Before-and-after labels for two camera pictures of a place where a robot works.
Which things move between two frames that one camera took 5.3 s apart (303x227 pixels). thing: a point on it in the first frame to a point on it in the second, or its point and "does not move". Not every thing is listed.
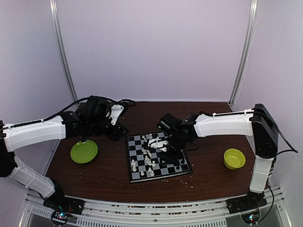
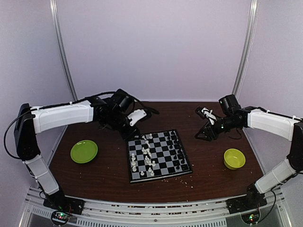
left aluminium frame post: (56, 26) does not move
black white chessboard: (144, 164) does not move
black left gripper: (116, 135) to (128, 136)
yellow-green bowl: (233, 159) does not move
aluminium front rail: (95, 213) does not move
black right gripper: (171, 158) to (208, 129)
